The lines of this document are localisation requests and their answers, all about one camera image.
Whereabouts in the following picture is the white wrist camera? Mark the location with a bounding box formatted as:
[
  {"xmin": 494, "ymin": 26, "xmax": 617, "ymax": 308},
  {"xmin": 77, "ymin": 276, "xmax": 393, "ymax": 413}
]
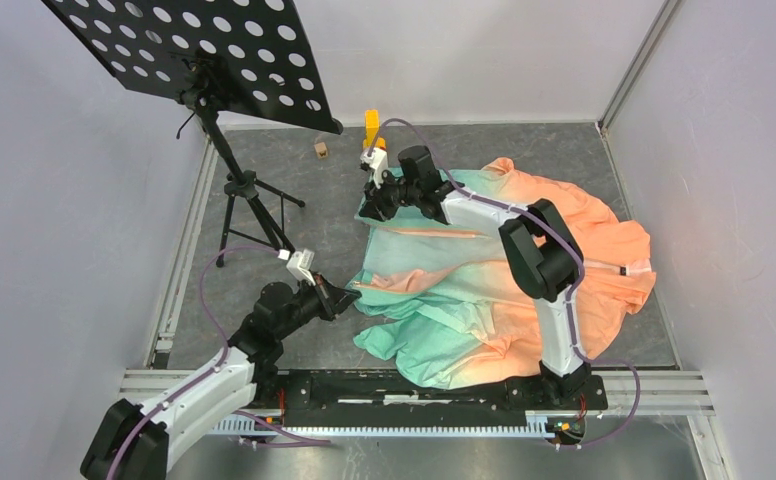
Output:
[
  {"xmin": 277, "ymin": 249, "xmax": 316, "ymax": 286},
  {"xmin": 360, "ymin": 147, "xmax": 388, "ymax": 189}
]

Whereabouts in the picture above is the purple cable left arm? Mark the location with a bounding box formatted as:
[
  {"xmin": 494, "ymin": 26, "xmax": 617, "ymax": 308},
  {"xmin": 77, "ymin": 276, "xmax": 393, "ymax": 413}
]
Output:
[{"xmin": 104, "ymin": 245, "xmax": 333, "ymax": 480}]

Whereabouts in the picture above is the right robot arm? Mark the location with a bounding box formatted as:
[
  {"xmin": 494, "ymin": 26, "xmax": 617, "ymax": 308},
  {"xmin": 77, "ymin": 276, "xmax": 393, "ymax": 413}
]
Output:
[{"xmin": 359, "ymin": 145, "xmax": 592, "ymax": 408}]

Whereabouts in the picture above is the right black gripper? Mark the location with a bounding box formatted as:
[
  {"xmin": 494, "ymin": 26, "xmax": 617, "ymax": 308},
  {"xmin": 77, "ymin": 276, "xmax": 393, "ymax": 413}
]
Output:
[{"xmin": 360, "ymin": 169, "xmax": 421, "ymax": 223}]

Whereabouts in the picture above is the black perforated music stand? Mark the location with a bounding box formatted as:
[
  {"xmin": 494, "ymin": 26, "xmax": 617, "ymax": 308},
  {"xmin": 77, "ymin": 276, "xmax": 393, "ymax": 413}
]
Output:
[{"xmin": 44, "ymin": 0, "xmax": 343, "ymax": 252}]

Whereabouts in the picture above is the yellow block tower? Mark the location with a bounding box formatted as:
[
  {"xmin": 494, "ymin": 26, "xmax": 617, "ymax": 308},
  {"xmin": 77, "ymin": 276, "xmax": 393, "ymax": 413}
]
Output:
[{"xmin": 363, "ymin": 109, "xmax": 387, "ymax": 150}]

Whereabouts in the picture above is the white toothed cable duct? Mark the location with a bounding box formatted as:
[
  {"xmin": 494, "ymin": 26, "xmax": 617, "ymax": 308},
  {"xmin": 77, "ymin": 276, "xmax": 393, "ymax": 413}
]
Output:
[{"xmin": 208, "ymin": 415, "xmax": 554, "ymax": 440}]

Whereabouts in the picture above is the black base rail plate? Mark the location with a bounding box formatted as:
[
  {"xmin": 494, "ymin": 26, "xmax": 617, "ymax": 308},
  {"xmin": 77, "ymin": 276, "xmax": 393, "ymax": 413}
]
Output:
[{"xmin": 249, "ymin": 369, "xmax": 609, "ymax": 427}]

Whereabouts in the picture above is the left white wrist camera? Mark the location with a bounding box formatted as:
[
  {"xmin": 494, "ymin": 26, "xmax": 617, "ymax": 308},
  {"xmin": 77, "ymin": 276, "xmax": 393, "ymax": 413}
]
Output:
[{"xmin": 277, "ymin": 249, "xmax": 316, "ymax": 286}]

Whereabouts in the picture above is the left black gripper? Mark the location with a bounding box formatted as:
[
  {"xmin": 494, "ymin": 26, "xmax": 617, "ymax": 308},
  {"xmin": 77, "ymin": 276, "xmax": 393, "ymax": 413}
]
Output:
[{"xmin": 275, "ymin": 271, "xmax": 360, "ymax": 340}]

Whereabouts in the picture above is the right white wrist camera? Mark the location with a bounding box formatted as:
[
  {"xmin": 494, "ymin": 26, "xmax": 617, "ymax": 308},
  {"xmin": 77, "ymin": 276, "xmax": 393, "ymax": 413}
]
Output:
[{"xmin": 360, "ymin": 147, "xmax": 388, "ymax": 189}]

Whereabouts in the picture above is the green and orange jacket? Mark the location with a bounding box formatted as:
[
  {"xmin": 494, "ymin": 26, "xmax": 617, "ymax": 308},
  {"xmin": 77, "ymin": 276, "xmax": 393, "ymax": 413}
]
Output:
[{"xmin": 351, "ymin": 157, "xmax": 656, "ymax": 389}]

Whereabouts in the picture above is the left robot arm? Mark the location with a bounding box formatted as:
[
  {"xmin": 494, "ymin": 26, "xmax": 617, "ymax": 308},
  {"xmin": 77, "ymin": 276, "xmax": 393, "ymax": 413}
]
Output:
[{"xmin": 79, "ymin": 275, "xmax": 361, "ymax": 479}]

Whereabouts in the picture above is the small wooden cube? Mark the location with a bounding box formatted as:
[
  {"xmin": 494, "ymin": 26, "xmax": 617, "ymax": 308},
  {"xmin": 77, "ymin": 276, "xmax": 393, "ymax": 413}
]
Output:
[{"xmin": 314, "ymin": 142, "xmax": 329, "ymax": 159}]

